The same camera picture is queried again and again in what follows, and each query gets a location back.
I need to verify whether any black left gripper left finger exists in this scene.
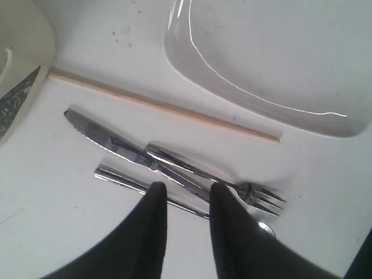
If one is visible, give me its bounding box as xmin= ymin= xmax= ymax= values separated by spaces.
xmin=47 ymin=182 xmax=167 ymax=278

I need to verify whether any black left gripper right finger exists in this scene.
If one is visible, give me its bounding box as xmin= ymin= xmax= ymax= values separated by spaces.
xmin=209 ymin=183 xmax=335 ymax=278

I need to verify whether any steel fork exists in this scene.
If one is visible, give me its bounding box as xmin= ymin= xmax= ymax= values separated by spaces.
xmin=145 ymin=144 xmax=286 ymax=217

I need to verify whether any steel table knife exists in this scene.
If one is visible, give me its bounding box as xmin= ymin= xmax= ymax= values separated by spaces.
xmin=64 ymin=109 xmax=209 ymax=203

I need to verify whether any steel spoon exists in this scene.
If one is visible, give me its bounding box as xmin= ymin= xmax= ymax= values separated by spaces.
xmin=94 ymin=164 xmax=276 ymax=238

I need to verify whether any light wooden chopstick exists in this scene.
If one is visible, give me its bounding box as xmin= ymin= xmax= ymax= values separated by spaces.
xmin=48 ymin=68 xmax=280 ymax=143

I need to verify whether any white square plate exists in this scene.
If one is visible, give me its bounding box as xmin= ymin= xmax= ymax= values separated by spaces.
xmin=164 ymin=1 xmax=371 ymax=138

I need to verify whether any cream bin with triangle mark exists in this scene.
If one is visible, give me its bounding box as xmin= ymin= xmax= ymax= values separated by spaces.
xmin=1 ymin=1 xmax=56 ymax=145

